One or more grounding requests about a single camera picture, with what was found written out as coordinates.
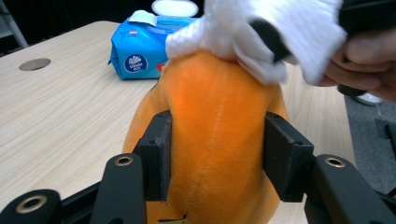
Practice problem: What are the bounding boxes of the white metal stand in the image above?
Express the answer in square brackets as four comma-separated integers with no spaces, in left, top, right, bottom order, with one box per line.
[0,0,30,50]

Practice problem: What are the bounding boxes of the white floor object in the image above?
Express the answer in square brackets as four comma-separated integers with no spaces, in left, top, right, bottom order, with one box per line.
[354,92,384,106]

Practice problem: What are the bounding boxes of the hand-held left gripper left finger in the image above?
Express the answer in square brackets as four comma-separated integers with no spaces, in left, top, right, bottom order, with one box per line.
[134,110,173,203]

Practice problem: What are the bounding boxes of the orange plush toy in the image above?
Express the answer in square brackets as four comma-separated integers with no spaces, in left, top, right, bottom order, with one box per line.
[121,49,290,224]

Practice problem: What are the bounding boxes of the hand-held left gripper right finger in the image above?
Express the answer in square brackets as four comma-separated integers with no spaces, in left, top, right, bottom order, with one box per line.
[263,111,315,203]

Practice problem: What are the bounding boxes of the blue wet wipes pack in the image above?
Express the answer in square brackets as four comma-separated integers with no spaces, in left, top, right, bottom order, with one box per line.
[107,0,204,81]

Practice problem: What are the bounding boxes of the white wet wipe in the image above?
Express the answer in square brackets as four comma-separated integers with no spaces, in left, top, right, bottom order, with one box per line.
[164,0,348,87]

